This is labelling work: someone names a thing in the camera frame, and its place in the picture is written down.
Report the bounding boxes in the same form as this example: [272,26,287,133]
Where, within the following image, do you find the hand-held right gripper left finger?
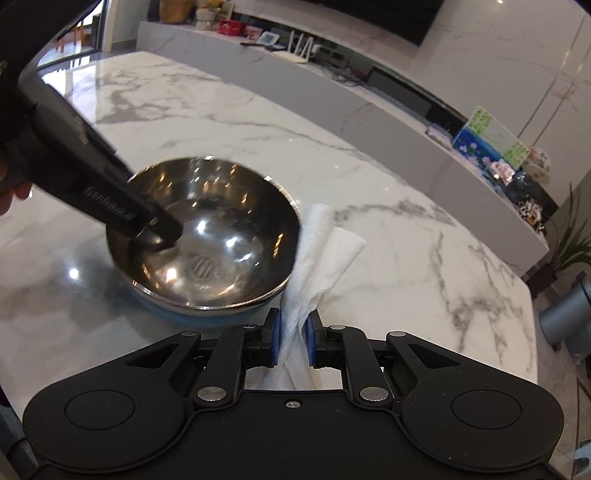
[127,307,281,408]

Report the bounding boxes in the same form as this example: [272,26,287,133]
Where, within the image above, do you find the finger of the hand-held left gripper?
[127,307,281,408]
[134,208,184,252]

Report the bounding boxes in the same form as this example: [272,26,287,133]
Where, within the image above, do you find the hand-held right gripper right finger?
[305,310,463,404]

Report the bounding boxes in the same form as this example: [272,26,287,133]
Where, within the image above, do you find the blue steel bowl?
[105,156,303,324]

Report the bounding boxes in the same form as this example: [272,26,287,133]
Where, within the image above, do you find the white paper towel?
[270,202,366,391]

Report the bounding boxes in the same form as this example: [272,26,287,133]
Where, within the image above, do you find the person's left hand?
[0,150,33,219]

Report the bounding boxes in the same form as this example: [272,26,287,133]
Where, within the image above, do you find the cow-patterned toy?
[514,194,549,232]

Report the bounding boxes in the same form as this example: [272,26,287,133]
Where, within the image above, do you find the grey trash bin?
[538,276,591,357]

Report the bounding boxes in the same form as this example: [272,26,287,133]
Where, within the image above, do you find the flower painting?
[451,105,530,175]

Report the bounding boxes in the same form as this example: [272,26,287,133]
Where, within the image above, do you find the long-leaf potted plant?
[526,184,591,302]

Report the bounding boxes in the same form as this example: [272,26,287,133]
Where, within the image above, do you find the white floral mug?
[526,146,553,186]

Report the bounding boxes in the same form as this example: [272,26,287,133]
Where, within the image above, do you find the white wireless router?
[274,29,320,64]

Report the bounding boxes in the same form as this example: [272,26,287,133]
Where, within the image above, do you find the tangled cables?
[318,54,371,87]

